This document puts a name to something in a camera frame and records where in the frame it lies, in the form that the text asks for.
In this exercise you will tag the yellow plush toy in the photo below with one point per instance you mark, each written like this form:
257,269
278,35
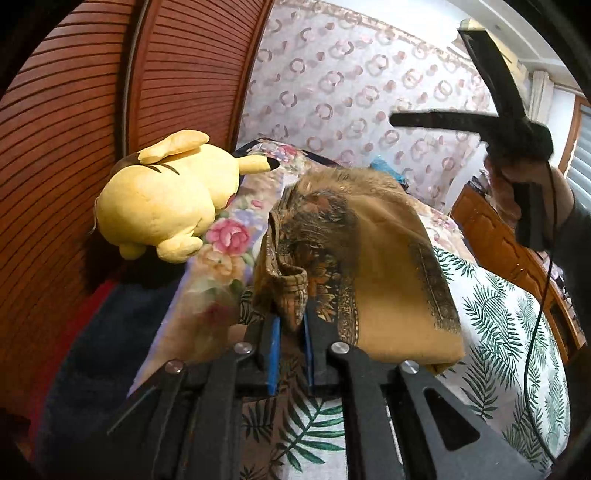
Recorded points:
161,198

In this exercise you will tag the floral blanket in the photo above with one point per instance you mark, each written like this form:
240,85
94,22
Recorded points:
226,235

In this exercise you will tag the leaf print bed sheet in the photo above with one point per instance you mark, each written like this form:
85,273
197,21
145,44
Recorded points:
498,323

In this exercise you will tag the beige air conditioner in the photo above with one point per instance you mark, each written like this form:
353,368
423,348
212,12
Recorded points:
519,74

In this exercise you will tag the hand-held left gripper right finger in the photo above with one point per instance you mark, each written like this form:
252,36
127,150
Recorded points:
308,355

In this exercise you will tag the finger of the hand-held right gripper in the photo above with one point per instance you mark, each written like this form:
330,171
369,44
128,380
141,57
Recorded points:
443,121
491,69

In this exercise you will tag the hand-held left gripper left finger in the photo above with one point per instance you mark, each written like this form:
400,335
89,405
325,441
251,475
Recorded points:
274,350

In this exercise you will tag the person's right hand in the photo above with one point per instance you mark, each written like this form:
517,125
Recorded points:
501,177

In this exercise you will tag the wooden cabinet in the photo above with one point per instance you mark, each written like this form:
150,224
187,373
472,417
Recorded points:
489,240

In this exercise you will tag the wooden window frame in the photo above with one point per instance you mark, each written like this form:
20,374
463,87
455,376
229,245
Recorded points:
570,138

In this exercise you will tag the brown patterned shirt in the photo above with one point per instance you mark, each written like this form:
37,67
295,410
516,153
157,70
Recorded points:
369,258

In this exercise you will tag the dark blue and red cloth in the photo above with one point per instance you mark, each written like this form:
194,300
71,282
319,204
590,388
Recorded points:
92,346

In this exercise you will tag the white lace curtain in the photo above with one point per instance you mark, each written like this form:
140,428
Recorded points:
538,92

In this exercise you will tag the blue plastic bag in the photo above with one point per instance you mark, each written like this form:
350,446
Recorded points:
383,168

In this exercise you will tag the circle patterned curtain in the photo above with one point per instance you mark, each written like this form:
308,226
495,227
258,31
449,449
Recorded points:
323,92

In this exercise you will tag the grey window blind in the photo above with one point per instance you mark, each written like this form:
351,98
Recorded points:
582,170

